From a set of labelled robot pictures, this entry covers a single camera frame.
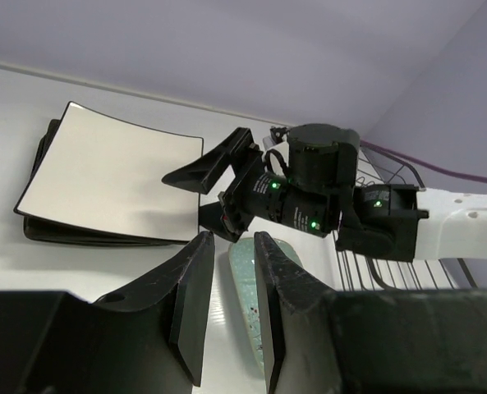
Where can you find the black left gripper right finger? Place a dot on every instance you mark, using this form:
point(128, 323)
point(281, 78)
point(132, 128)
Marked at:
point(294, 323)

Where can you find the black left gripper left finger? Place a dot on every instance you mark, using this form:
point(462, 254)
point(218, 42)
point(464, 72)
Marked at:
point(156, 325)

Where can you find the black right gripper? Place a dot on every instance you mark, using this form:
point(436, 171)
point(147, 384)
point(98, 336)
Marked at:
point(256, 192)

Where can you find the light blue patterned plate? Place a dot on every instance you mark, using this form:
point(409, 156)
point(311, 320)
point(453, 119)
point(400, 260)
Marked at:
point(241, 258)

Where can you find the white round plate black rim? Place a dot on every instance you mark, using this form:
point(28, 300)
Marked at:
point(103, 174)

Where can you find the teal green square plate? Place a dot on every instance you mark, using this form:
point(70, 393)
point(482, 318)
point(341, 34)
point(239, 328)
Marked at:
point(38, 229)

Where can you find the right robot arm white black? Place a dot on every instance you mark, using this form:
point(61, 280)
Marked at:
point(311, 187)

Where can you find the grey wire dish rack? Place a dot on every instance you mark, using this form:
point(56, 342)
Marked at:
point(378, 256)

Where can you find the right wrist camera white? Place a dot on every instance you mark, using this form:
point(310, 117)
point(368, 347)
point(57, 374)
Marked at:
point(277, 141)

